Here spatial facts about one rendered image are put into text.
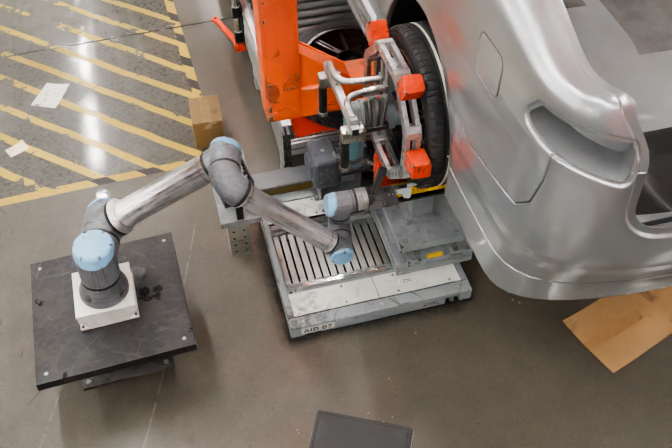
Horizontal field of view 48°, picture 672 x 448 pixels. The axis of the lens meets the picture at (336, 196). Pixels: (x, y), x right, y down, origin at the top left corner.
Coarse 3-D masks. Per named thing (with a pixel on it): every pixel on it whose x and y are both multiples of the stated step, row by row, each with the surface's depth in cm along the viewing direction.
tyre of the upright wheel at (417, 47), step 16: (400, 32) 290; (416, 32) 286; (432, 32) 285; (416, 48) 279; (416, 64) 278; (432, 64) 277; (432, 80) 275; (432, 96) 274; (432, 112) 274; (432, 128) 276; (448, 128) 277; (432, 144) 279; (448, 144) 280; (400, 160) 323; (432, 160) 283; (448, 160) 285; (432, 176) 290
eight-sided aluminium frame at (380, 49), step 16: (368, 48) 308; (384, 48) 288; (368, 64) 315; (400, 64) 283; (368, 96) 327; (400, 112) 280; (416, 112) 279; (416, 128) 279; (384, 144) 328; (416, 144) 283; (384, 160) 318; (400, 176) 296
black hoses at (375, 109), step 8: (368, 104) 278; (376, 104) 278; (384, 104) 278; (368, 112) 278; (376, 112) 278; (384, 112) 278; (368, 120) 278; (376, 120) 278; (384, 120) 280; (368, 128) 278; (376, 128) 279; (384, 128) 280
